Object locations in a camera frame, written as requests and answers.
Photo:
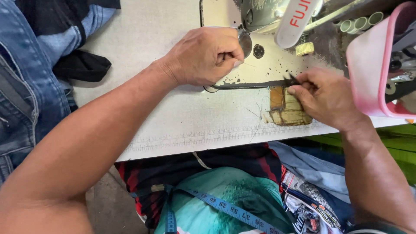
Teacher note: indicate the pink plastic tray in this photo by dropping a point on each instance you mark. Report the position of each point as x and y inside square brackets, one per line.
[367, 74]

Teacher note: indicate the red black checked cloth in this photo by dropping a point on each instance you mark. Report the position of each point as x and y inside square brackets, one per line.
[156, 175]

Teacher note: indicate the cream industrial sewing machine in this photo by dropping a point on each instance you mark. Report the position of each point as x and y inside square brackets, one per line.
[279, 29]

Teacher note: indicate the yellow ribbed knob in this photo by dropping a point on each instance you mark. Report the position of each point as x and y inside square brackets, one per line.
[305, 48]

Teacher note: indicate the green cloth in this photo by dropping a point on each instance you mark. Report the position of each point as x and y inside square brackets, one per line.
[396, 146]

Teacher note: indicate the pale green plastic tube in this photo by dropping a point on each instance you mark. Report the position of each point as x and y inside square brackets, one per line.
[361, 22]
[347, 26]
[376, 18]

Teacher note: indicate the printed plastic bag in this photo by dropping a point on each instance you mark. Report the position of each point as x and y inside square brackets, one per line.
[312, 208]

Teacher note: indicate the person's left hand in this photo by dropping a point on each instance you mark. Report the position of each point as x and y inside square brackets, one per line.
[198, 55]

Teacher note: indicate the brown tape patch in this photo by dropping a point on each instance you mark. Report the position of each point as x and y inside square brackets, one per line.
[286, 112]

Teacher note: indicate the blue denim garment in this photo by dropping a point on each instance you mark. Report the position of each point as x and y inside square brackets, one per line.
[29, 81]

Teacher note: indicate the black cloth piece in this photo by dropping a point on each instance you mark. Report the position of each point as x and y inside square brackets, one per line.
[81, 65]

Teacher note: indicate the blue measuring tape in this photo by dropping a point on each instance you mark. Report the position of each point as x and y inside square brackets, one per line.
[227, 208]

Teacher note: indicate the teal shirt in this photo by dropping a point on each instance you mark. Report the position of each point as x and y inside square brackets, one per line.
[224, 198]

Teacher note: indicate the light blue denim cloth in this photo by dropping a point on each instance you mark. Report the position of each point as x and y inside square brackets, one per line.
[312, 165]

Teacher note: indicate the black metal machine parts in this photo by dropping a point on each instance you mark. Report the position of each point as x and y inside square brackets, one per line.
[403, 71]

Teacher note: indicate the small black fabric piece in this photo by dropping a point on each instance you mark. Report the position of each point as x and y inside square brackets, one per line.
[290, 79]

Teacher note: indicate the person's right hand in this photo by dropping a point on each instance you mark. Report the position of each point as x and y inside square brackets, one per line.
[325, 97]

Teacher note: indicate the loose dark thread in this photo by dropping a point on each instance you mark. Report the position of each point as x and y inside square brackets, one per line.
[258, 117]

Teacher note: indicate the small orange piece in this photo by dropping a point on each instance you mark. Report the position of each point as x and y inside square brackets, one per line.
[410, 121]

